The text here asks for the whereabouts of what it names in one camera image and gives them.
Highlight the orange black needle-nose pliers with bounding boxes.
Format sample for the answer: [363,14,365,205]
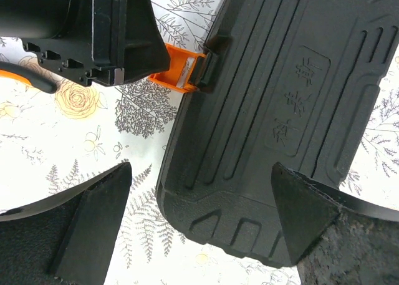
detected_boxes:
[1,61,58,94]

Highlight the orange case latch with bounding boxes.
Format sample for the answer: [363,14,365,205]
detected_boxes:
[148,44,206,94]

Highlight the black plastic tool case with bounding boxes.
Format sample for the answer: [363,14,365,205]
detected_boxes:
[156,0,398,268]

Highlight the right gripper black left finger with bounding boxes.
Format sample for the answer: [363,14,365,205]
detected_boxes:
[1,162,132,284]

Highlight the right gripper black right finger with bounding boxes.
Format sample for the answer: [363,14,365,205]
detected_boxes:
[271,163,398,284]

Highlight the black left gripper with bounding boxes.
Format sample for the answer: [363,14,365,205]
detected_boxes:
[1,0,170,87]

